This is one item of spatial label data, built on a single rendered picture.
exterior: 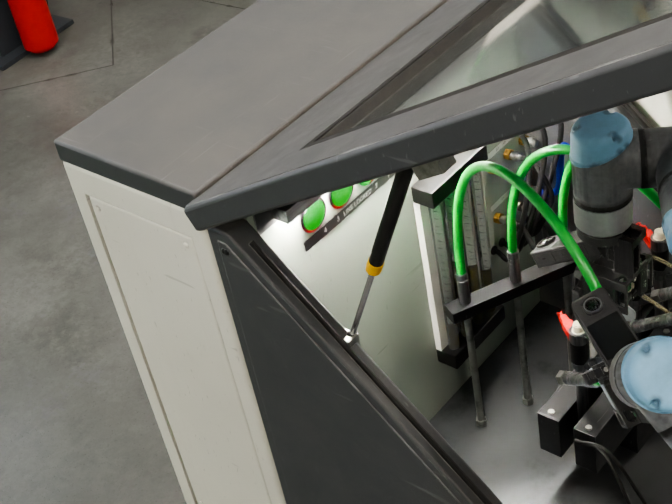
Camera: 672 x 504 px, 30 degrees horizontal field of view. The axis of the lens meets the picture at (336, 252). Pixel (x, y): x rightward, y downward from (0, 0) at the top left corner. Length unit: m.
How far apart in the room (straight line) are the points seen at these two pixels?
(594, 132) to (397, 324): 0.54
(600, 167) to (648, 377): 0.38
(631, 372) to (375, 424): 0.45
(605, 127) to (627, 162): 0.05
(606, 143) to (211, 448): 0.83
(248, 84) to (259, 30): 0.15
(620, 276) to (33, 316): 2.60
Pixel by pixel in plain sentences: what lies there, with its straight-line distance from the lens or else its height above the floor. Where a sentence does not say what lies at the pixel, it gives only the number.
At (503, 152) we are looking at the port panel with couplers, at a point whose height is 1.21.
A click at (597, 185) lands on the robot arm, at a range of 1.59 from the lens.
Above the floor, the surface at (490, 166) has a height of 1.43.
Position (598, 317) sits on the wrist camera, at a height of 1.37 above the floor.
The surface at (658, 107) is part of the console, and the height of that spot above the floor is 1.28.
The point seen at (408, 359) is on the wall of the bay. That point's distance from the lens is 2.01.
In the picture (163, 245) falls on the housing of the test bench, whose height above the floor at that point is 1.38.
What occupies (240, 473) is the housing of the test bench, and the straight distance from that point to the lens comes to 2.00.
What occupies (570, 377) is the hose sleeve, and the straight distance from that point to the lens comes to 1.72.
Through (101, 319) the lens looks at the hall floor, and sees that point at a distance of 3.88.
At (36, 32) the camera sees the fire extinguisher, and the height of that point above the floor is 0.12.
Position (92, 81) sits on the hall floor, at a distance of 5.14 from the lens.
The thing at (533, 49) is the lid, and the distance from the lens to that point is 1.33.
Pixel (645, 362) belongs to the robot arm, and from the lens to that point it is 1.28.
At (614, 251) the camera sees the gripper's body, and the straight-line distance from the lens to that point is 1.67.
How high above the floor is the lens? 2.37
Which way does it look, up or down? 38 degrees down
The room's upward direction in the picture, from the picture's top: 12 degrees counter-clockwise
